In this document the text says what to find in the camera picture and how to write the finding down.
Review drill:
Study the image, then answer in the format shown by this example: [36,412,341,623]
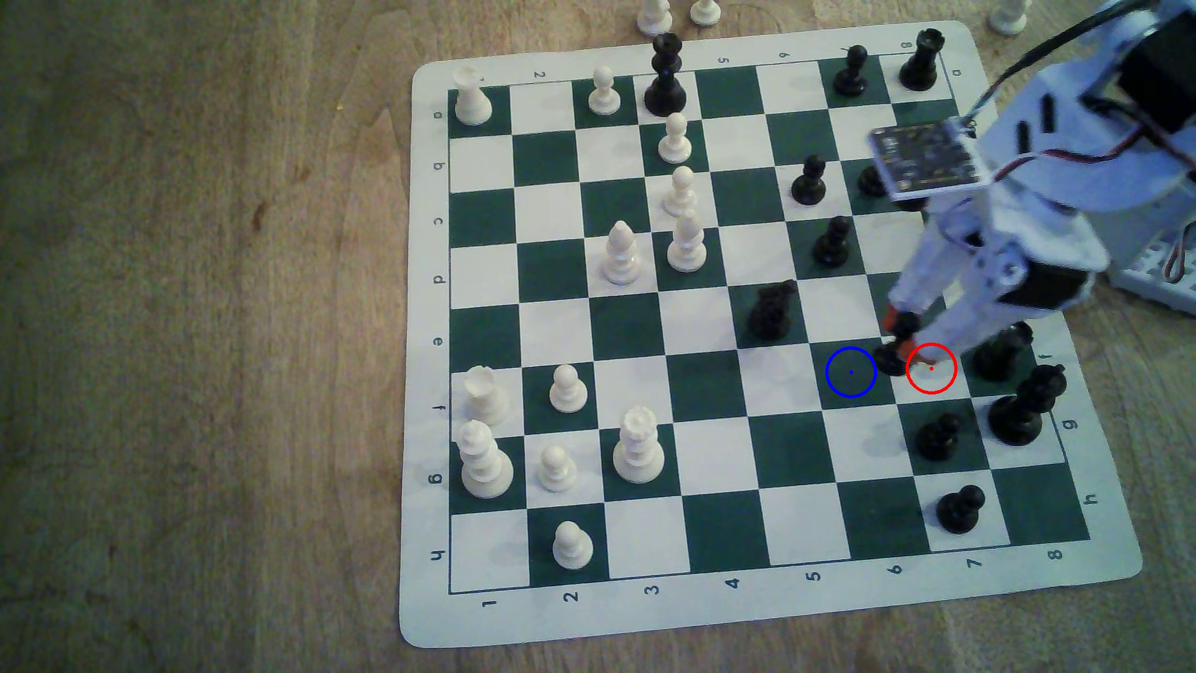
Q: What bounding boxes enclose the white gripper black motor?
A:
[882,182,1113,364]

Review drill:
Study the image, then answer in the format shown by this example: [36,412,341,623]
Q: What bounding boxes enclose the black chess piece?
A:
[972,322,1035,383]

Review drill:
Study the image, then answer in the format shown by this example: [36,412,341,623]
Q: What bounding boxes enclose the green white chess mat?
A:
[398,19,1144,650]

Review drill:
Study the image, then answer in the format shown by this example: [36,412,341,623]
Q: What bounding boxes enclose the black bishop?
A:
[989,363,1068,447]

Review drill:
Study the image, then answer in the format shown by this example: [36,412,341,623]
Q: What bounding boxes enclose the black knight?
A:
[746,279,801,343]

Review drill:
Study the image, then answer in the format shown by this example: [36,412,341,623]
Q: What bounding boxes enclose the white breadboard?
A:
[1110,222,1196,315]

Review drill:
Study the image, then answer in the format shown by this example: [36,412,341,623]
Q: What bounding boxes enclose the black rook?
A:
[899,28,945,93]

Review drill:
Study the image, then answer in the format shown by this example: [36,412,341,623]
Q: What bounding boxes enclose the white bishop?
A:
[667,208,708,274]
[600,221,644,286]

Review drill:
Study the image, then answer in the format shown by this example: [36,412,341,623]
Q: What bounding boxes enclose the white pawn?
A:
[589,65,622,117]
[658,112,693,166]
[549,363,589,414]
[663,165,700,218]
[538,444,579,494]
[552,520,594,571]

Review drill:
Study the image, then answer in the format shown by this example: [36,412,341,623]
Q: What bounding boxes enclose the white queen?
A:
[613,404,667,485]

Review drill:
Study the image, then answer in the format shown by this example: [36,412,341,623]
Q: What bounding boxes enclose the white rook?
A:
[452,64,493,127]
[464,365,511,427]

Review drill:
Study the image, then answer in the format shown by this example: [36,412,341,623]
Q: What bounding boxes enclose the white king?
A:
[455,419,515,499]

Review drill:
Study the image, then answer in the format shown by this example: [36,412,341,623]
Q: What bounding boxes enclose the camera circuit board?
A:
[867,120,994,203]

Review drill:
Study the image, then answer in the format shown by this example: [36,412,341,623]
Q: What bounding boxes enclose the red white servo wires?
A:
[995,117,1164,183]

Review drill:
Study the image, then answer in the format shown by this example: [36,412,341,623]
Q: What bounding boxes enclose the red wire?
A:
[1166,224,1196,284]

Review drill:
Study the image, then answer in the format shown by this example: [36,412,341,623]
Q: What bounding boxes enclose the black cable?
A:
[961,0,1155,127]

